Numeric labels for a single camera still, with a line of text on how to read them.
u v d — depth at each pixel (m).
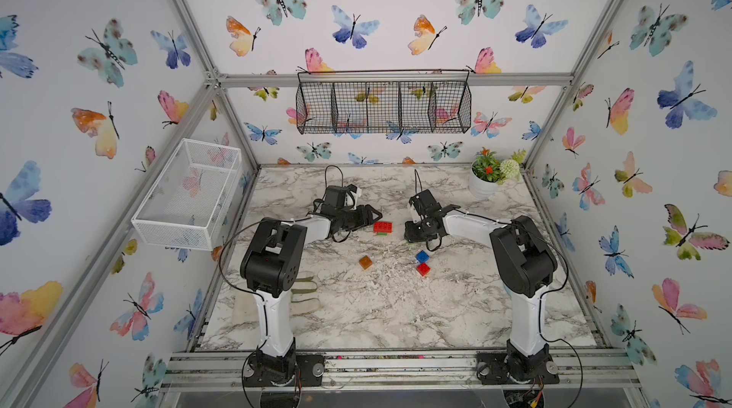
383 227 0.99
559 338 0.67
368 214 0.89
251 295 0.53
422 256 0.93
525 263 0.53
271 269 0.52
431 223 0.74
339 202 0.81
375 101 0.98
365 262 0.93
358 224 0.89
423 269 0.91
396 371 0.75
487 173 0.99
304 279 0.89
